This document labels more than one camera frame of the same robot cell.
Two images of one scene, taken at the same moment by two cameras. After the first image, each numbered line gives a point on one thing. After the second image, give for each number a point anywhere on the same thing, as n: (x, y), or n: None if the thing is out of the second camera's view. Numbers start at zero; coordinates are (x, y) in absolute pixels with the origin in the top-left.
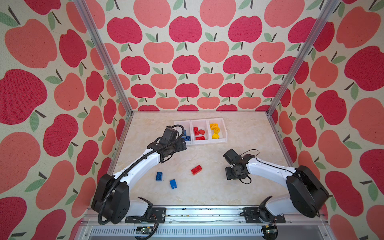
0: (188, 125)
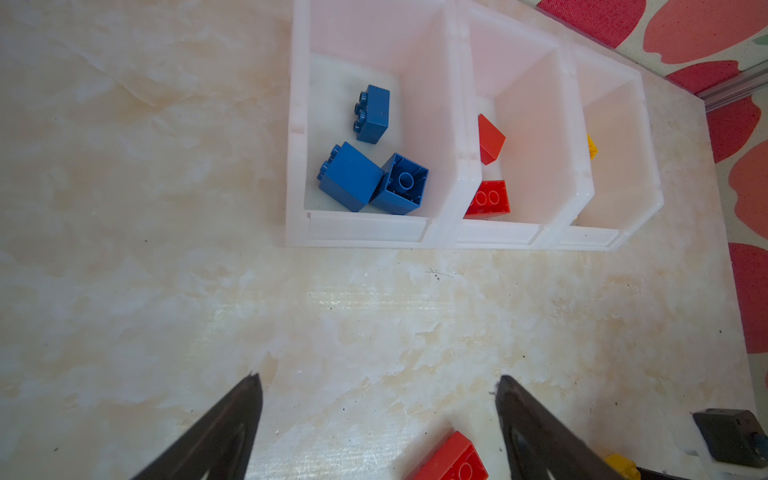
0: (462, 123)
